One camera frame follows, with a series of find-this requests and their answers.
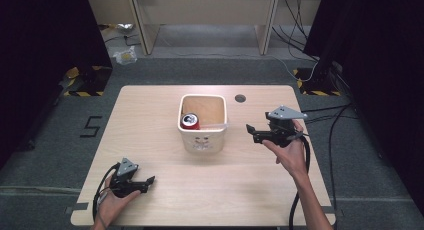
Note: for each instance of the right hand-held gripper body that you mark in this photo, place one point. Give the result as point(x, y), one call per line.
point(283, 128)

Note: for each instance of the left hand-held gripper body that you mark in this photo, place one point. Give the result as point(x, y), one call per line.
point(124, 183)

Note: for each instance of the white straw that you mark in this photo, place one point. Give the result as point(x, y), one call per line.
point(213, 125)

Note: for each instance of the white square bin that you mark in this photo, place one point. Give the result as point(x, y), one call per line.
point(203, 143)

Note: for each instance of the red soda can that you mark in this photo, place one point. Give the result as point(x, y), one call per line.
point(190, 121)

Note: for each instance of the person's left hand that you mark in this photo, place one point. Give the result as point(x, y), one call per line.
point(113, 206)

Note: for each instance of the person's right hand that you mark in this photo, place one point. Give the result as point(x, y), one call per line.
point(291, 156)

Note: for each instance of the dark round table grommet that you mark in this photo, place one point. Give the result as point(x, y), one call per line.
point(240, 98)

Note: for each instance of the grey tape strip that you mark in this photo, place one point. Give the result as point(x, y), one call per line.
point(335, 211)
point(77, 207)

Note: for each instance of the striped-tape stand base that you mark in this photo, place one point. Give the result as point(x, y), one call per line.
point(316, 85)
point(87, 85)

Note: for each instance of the black curtain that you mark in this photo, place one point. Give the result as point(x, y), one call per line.
point(380, 73)
point(43, 56)

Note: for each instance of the clear plastic wrapper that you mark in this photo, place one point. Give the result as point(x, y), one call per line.
point(126, 56)

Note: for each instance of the crumpled silver foil bag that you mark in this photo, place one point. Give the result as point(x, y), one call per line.
point(124, 27)

